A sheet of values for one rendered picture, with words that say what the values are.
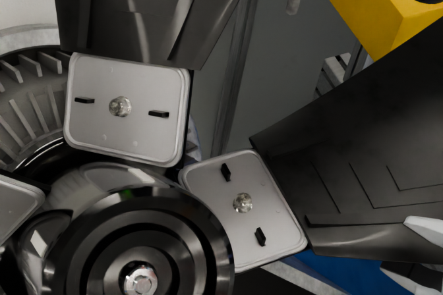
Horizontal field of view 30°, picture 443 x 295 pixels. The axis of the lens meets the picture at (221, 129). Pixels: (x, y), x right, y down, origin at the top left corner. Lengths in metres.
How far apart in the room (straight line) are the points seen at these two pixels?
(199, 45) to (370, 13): 0.48
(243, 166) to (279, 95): 1.23
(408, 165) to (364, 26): 0.38
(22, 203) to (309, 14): 1.21
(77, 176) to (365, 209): 0.20
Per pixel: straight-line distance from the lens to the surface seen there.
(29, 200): 0.50
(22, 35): 0.69
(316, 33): 1.72
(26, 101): 0.62
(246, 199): 0.57
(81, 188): 0.49
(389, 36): 0.93
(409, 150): 0.62
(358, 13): 0.98
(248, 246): 0.56
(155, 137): 0.52
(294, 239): 0.56
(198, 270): 0.51
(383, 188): 0.60
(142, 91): 0.52
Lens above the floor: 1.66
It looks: 51 degrees down
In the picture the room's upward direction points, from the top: 11 degrees clockwise
